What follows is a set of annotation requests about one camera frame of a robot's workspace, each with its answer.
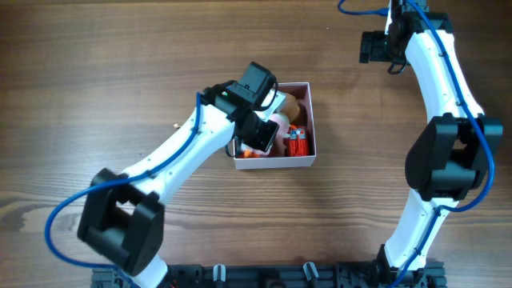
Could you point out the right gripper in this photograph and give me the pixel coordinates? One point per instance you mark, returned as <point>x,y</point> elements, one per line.
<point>370,47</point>

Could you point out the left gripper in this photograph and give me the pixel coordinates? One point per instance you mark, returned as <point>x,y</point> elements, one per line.
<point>269,129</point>

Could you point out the brown plush animal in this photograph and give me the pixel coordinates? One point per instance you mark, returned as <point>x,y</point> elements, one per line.
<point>291,108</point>

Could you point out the red toy car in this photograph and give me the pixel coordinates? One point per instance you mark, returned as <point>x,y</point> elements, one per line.
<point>297,142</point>

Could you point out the white yellow duck toy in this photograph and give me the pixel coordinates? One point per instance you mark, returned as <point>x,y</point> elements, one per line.
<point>249,153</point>

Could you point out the pink duck toy with hat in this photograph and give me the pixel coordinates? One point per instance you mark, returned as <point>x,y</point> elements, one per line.
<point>278,147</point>

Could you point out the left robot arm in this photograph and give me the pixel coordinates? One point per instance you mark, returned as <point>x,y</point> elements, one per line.
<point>123,216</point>

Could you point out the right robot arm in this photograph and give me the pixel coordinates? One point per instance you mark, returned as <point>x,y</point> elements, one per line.
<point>450,168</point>

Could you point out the white box pink interior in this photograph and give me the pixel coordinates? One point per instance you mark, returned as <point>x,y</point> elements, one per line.
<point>301,90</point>

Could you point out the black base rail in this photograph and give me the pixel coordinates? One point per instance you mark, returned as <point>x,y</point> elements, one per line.
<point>342,274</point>

